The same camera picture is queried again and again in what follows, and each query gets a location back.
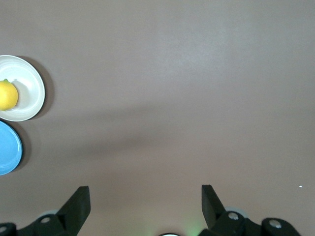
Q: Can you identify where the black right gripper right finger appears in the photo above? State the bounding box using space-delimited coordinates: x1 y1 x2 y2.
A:
201 184 264 236

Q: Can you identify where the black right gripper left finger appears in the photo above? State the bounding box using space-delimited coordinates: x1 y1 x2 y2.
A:
16 186 91 236

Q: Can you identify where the yellow lemon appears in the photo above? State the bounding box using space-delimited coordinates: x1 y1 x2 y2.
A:
0 78 19 112

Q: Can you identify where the blue round plate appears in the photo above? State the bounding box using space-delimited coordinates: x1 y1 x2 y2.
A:
0 119 23 176

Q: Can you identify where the beige round plate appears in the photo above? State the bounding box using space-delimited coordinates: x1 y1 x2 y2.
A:
0 55 46 122

